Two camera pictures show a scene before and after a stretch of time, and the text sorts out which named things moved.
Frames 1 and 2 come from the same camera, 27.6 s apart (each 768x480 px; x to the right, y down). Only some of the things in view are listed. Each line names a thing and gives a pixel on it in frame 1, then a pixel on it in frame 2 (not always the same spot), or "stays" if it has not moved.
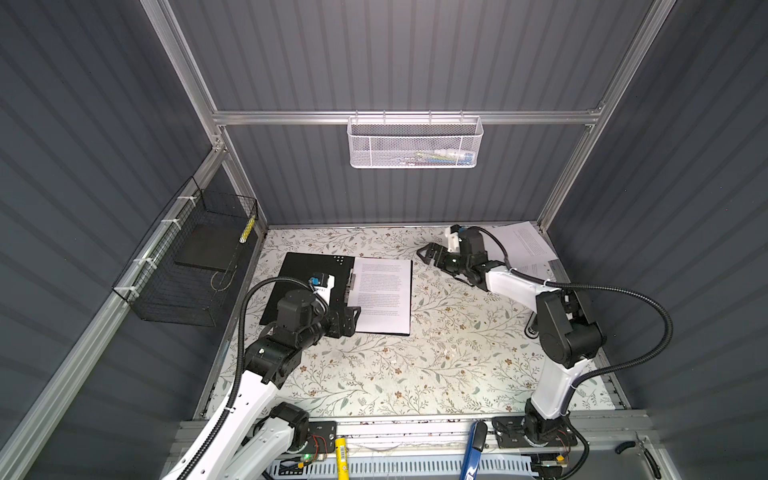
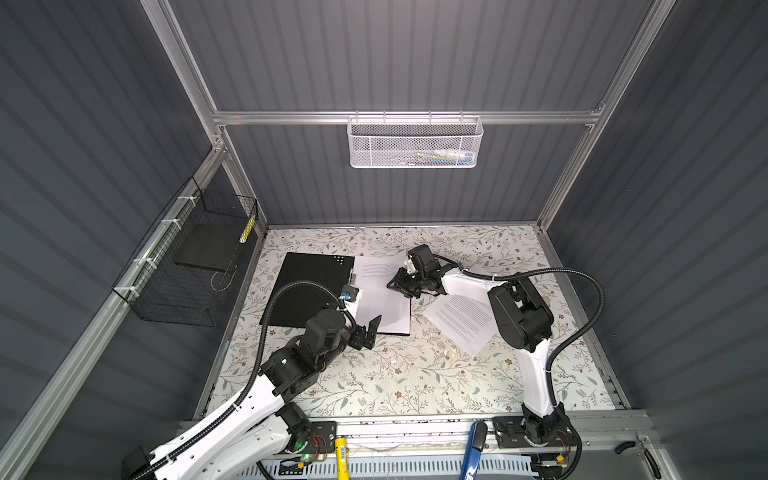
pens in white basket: (439, 157) stays
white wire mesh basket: (414, 141) stays
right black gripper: (435, 249) -> (399, 284)
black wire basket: (182, 270) stays
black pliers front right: (642, 447) stays
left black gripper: (335, 329) -> (357, 335)
